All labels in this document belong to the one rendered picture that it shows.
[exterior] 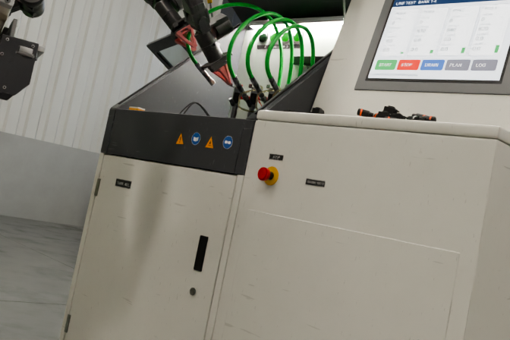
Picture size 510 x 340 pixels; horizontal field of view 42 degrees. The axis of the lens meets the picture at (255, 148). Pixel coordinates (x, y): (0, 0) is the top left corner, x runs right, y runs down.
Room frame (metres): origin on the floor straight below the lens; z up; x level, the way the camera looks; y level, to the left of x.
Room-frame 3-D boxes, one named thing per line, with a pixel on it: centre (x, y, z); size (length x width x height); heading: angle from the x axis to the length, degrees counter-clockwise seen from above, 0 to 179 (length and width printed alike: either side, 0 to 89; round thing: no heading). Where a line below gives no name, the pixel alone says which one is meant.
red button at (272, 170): (1.79, -0.04, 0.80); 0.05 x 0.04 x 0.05; 47
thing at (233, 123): (2.13, 0.26, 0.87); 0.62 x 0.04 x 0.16; 47
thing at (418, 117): (1.69, -0.34, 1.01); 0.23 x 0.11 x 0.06; 47
